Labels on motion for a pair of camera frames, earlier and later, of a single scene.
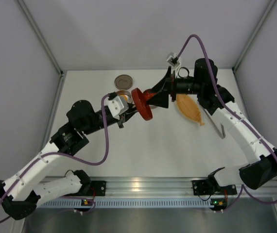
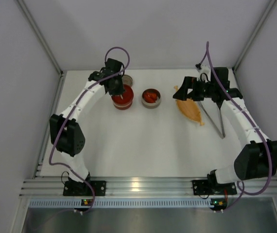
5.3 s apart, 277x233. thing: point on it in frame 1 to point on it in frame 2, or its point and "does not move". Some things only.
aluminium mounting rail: x=175 y=187 does not move
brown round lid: x=123 y=82 does not move
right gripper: x=172 y=85 to x=188 y=88
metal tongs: x=222 y=135 does not move
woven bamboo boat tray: x=189 y=107 does not move
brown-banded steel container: x=148 y=93 does not move
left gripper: x=125 y=114 to x=115 y=87
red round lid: x=140 y=99 to x=128 y=96
